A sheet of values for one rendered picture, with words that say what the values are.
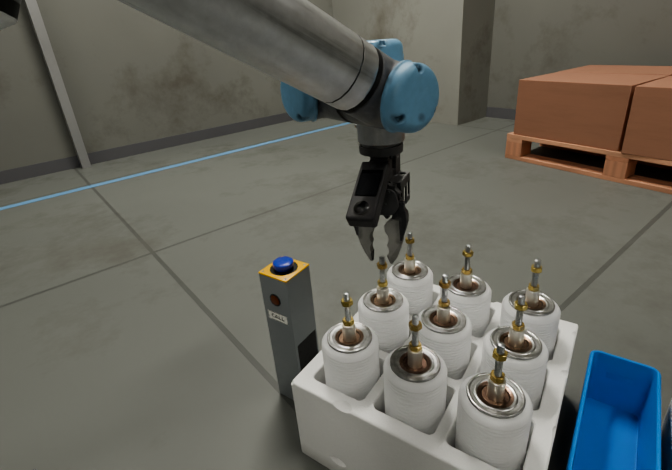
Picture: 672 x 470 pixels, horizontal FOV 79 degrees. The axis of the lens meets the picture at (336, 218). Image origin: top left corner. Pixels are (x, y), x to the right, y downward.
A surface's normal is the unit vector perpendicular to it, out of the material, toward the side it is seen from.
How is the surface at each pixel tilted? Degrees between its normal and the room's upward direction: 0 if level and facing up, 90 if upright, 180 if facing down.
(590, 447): 0
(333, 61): 101
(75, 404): 0
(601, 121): 90
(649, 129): 90
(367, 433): 90
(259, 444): 0
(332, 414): 90
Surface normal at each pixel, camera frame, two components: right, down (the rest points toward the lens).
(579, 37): -0.76, 0.32
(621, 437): -0.07, -0.91
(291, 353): -0.56, 0.38
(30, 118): 0.64, 0.28
